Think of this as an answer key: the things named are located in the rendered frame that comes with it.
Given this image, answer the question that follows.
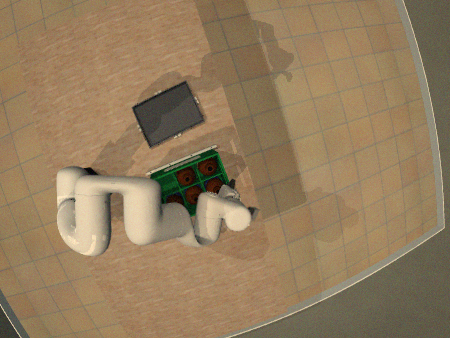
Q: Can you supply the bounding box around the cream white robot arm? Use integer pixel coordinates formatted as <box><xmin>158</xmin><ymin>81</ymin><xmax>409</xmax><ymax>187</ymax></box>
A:
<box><xmin>57</xmin><ymin>167</ymin><xmax>260</xmax><ymax>256</ymax></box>

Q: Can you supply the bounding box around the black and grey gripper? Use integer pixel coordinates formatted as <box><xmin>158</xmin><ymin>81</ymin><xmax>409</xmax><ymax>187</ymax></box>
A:
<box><xmin>218</xmin><ymin>179</ymin><xmax>238</xmax><ymax>198</ymax></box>

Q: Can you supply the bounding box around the dark green crate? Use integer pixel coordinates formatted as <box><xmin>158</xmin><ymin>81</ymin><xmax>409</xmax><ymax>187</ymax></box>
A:
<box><xmin>151</xmin><ymin>149</ymin><xmax>229</xmax><ymax>217</ymax></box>

